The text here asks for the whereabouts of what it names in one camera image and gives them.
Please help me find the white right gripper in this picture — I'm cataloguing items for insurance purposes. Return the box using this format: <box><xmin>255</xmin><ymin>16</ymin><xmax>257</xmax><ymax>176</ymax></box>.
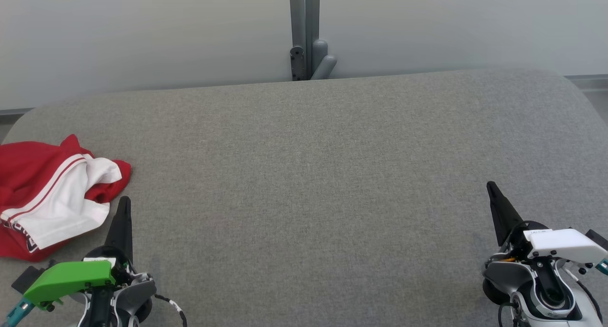
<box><xmin>486</xmin><ymin>181</ymin><xmax>608</xmax><ymax>267</ymax></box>

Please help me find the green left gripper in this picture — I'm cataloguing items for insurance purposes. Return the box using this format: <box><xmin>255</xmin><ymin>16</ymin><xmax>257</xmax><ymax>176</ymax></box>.
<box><xmin>23</xmin><ymin>196</ymin><xmax>134</xmax><ymax>305</ymax></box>

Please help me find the red basketball jersey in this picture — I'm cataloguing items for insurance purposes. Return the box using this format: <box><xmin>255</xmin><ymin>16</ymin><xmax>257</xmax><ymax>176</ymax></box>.
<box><xmin>0</xmin><ymin>142</ymin><xmax>125</xmax><ymax>262</ymax></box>

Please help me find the grey slanted rounded strut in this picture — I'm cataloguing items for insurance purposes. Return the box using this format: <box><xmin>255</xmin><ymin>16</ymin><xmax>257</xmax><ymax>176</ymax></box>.
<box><xmin>311</xmin><ymin>55</ymin><xmax>338</xmax><ymax>81</ymax></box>

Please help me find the grey upright rounded peg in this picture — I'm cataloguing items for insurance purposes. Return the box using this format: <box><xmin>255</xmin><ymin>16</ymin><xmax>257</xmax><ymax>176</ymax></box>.
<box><xmin>312</xmin><ymin>39</ymin><xmax>329</xmax><ymax>73</ymax></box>

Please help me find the black white striped cable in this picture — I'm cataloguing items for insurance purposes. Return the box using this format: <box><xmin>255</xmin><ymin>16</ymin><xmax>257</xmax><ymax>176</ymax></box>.
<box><xmin>154</xmin><ymin>294</ymin><xmax>189</xmax><ymax>327</ymax></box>

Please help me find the thick black camera cable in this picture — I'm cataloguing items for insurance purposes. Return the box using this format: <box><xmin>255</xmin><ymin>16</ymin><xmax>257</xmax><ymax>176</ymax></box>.
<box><xmin>576</xmin><ymin>279</ymin><xmax>605</xmax><ymax>320</ymax></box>

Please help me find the teal left camera connector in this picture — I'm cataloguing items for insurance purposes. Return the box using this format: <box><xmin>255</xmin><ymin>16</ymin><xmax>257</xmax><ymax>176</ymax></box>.
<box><xmin>0</xmin><ymin>298</ymin><xmax>35</xmax><ymax>327</ymax></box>

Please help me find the dark grey hinge bracket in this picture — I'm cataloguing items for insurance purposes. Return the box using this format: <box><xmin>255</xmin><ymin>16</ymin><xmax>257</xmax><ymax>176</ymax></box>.
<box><xmin>290</xmin><ymin>46</ymin><xmax>306</xmax><ymax>82</ymax></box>

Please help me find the grey vertical metal post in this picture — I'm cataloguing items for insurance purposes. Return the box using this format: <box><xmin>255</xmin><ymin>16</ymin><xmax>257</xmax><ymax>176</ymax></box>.
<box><xmin>289</xmin><ymin>0</ymin><xmax>321</xmax><ymax>80</ymax></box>

